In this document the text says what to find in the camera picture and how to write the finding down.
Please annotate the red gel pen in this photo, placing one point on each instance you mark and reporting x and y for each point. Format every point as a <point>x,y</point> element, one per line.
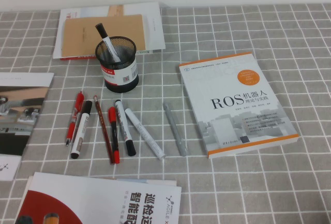
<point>73,120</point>

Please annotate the small white card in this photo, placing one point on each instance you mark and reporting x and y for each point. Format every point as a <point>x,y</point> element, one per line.
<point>10,167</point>

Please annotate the white orange ROS book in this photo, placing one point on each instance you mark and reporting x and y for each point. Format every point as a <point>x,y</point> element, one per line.
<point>232,92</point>

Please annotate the brown kraft notebook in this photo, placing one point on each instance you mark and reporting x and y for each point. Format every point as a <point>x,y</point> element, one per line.
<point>77,40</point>

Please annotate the all white paint marker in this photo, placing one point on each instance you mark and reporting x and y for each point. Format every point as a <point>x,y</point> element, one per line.
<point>143,132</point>

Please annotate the dark red wooden pencil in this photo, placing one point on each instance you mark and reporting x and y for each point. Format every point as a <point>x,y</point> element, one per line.
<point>103,128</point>

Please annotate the red and black marker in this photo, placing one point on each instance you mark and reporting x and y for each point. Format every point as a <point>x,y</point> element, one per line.
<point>112,116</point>

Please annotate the brochure with photo cover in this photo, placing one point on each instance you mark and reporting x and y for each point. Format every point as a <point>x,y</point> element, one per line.
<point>23,105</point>

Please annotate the grey checked tablecloth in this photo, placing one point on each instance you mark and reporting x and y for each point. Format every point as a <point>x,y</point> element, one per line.
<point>232,182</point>

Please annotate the red white AgileX brochure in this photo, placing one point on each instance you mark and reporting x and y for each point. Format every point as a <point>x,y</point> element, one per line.
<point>90,203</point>

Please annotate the white marker with printed text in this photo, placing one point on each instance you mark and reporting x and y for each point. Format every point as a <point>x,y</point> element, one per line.
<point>123,127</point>

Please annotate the large white booklet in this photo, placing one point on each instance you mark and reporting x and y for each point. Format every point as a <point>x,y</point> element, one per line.
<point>152,27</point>

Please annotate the black mesh pen holder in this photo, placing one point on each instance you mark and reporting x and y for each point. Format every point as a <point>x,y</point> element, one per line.
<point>121,84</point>

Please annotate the white marker with brown label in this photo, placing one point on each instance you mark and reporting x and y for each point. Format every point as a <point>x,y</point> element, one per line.
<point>82,128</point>

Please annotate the grey pen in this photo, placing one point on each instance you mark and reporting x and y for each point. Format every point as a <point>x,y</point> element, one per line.
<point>175,131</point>

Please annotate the white marker with black cap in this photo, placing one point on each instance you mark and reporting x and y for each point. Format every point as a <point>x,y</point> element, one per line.
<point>102,31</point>

